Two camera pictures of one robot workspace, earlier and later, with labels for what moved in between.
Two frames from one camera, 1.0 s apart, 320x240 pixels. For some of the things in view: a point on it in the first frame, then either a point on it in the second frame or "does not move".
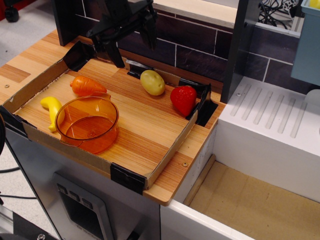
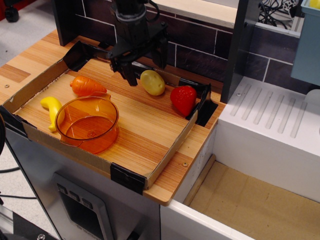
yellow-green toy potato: (152, 82) does not move
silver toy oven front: (83, 201) does not move
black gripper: (122, 17) -> (136, 40)
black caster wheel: (12, 14) does not move
